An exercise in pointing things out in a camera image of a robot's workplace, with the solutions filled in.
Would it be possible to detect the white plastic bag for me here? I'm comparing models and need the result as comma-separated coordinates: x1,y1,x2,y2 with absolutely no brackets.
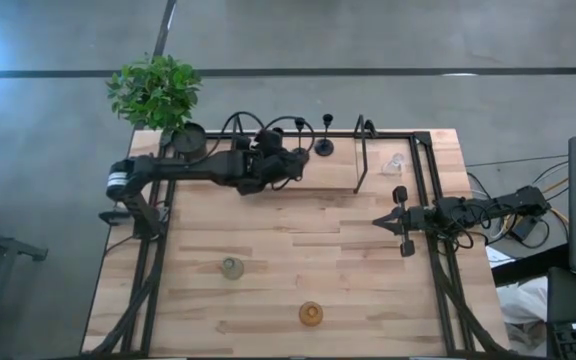
496,277,550,357

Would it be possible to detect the clear glass candle holder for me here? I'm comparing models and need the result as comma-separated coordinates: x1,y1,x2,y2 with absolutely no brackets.
381,152,407,178

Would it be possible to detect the black power adapter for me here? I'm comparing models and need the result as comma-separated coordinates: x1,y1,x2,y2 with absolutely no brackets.
510,212,544,242

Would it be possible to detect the tall black candlestick holder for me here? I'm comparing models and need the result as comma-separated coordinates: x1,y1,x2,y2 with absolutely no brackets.
293,116,307,154

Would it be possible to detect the yellow cable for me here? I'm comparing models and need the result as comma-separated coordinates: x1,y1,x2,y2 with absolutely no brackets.
537,177,570,226

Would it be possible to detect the black plant pot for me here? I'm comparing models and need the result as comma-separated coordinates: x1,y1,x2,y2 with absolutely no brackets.
171,122,209,161

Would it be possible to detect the green leafy plant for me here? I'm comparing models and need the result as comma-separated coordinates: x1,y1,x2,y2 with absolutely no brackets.
106,53,204,134

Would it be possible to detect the black floor stand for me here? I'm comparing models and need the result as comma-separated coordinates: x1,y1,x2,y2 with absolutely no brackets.
0,199,49,360

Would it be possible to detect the wooden shelf black frame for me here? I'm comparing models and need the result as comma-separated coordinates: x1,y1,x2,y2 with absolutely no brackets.
228,112,380,195

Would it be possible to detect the green tinted glass candle holder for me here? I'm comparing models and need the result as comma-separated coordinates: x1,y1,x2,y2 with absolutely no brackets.
221,256,245,281

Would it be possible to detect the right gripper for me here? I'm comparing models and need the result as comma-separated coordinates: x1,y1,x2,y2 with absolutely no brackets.
372,185,433,259

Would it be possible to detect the amber glass candle holder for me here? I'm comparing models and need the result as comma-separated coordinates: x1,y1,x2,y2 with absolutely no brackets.
298,300,325,328

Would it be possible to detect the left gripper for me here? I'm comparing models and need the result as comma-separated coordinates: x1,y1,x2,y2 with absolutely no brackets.
237,137,312,196

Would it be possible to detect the black metal rig frame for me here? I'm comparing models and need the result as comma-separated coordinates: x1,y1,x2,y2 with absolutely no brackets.
85,130,512,359

